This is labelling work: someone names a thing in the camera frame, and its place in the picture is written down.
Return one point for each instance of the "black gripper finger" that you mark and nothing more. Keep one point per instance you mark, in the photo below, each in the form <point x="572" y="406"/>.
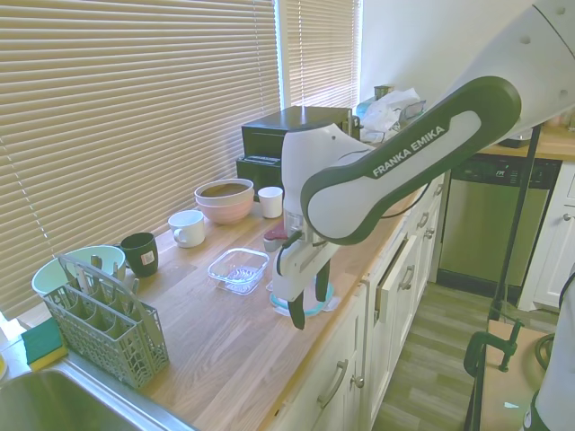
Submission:
<point x="321" y="285"/>
<point x="298" y="314"/>

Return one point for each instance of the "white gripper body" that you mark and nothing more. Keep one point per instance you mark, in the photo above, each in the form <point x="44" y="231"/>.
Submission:
<point x="292" y="274"/>

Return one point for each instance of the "clear lid with teal seal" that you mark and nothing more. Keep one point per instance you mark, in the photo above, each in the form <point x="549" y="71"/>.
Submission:
<point x="311" y="310"/>

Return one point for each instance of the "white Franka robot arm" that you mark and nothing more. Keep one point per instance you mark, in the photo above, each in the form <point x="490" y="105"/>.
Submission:
<point x="404" y="157"/>

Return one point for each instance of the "clear glass food container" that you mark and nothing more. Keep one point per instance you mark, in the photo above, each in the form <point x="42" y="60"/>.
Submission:
<point x="238" y="274"/>

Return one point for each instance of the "white kitchen cabinet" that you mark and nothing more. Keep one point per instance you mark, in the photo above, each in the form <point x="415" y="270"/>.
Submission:
<point x="341" y="341"/>

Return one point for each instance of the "small white ribbed mug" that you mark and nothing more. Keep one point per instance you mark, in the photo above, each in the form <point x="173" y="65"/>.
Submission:
<point x="271" y="204"/>

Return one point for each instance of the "pink bowl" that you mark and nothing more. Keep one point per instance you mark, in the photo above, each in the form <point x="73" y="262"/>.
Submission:
<point x="224" y="215"/>

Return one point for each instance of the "metal cabinet knob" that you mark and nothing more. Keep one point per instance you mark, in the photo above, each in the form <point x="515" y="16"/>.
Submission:
<point x="357" y="381"/>

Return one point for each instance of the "grey bowl with brown inside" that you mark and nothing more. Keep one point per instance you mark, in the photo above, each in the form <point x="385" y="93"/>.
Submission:
<point x="224" y="198"/>

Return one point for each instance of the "large white mug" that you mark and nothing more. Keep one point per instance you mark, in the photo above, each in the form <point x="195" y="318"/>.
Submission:
<point x="191" y="231"/>

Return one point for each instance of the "black plastic cup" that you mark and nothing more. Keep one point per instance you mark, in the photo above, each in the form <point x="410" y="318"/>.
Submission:
<point x="141" y="256"/>

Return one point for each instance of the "dark green clamp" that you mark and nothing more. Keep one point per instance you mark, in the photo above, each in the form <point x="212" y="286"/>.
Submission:
<point x="471" y="354"/>
<point x="511" y="345"/>

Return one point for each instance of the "stainless steel dishwasher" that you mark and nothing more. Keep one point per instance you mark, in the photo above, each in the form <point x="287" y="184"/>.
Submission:
<point x="494" y="224"/>

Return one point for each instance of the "white plastic bag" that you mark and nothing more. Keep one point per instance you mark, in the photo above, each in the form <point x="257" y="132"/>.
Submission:
<point x="386" y="112"/>

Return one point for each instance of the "grey plastic cutlery basket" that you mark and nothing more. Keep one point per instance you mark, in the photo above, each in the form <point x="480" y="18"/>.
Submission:
<point x="112" y="341"/>

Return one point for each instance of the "metal cutlery piece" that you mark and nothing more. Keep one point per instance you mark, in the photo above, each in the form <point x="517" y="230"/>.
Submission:
<point x="82" y="280"/>

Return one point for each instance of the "beige window blinds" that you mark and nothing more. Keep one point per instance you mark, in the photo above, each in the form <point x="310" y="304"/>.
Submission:
<point x="135" y="112"/>
<point x="323" y="49"/>

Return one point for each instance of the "white side cabinet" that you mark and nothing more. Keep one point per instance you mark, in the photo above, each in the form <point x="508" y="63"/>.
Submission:
<point x="557" y="251"/>

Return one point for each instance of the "dark small countertop appliance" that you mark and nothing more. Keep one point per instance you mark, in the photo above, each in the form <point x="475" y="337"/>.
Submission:
<point x="514" y="141"/>

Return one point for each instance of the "light green bowl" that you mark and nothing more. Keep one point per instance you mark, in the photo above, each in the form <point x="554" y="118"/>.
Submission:
<point x="47" y="280"/>

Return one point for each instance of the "green and yellow sponge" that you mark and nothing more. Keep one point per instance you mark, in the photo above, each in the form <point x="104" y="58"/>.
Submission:
<point x="42" y="345"/>

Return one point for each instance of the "stainless steel sink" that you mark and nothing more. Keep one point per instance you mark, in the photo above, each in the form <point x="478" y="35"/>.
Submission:
<point x="54" y="404"/>

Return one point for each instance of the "yellow round dish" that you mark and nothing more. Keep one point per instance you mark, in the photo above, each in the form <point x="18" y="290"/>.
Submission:
<point x="2" y="368"/>

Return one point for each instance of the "black camera tripod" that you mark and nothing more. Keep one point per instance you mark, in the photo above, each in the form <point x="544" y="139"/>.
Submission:
<point x="517" y="224"/>

